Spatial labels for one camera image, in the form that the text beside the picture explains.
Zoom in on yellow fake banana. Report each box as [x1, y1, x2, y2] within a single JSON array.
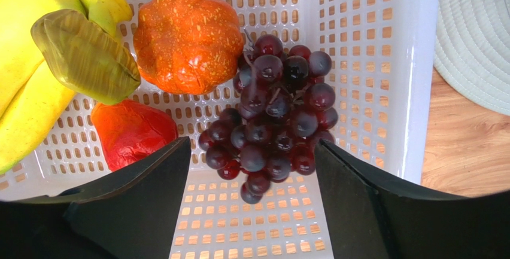
[[1, 0, 141, 173]]

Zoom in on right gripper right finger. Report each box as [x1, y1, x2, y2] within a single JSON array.
[[315, 140, 509, 258]]

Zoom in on orange fake pumpkin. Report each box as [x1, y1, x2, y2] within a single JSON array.
[[133, 0, 244, 95]]

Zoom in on white plastic perforated basket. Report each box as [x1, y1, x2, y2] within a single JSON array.
[[0, 0, 442, 259]]

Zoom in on beige bucket hat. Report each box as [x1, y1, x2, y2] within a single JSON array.
[[434, 0, 509, 115]]

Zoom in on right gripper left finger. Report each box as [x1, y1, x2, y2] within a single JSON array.
[[1, 137, 191, 258]]

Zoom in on purple fake grapes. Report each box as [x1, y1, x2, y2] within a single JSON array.
[[198, 34, 338, 205]]

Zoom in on red fake apple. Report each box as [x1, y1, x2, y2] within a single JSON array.
[[91, 99, 178, 172]]

